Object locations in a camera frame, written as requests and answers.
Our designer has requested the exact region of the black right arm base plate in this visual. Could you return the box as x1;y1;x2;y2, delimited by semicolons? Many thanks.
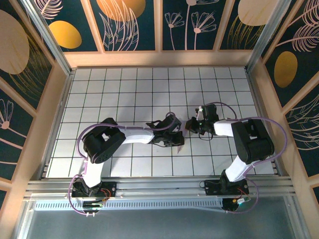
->
203;179;250;196

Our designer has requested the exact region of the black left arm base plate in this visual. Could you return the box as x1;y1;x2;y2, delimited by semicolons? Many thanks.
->
71;181;118;199

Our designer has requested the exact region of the aluminium side rail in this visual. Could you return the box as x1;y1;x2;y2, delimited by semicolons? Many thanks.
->
245;69;285;179
38;71;75;180

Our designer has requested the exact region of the purple paper sheet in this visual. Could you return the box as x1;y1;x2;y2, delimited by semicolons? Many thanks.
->
176;119;190;154

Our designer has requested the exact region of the long aluminium base rail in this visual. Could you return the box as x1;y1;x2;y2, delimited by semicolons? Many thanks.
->
23;176;297;201

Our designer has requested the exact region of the aluminium corner post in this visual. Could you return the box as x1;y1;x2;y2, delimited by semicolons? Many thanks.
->
245;0;294;73
21;0;75;77

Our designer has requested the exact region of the black control board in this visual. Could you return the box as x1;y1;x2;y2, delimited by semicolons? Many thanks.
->
82;200;105;210

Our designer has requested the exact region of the white grid table mat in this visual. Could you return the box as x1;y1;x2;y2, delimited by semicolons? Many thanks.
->
46;67;277;179

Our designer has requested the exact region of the white slotted cable duct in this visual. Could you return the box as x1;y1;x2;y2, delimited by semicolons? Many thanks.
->
33;200;225;212

